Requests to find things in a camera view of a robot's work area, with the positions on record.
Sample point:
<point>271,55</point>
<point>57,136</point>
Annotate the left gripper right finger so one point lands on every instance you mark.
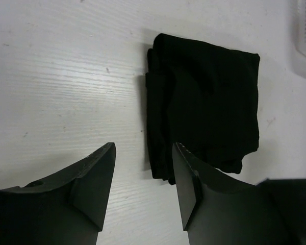
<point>218,209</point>

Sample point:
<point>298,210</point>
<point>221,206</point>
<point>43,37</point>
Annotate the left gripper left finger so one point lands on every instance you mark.
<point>66,207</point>

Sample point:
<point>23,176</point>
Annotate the black tank top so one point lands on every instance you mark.
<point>202,96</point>

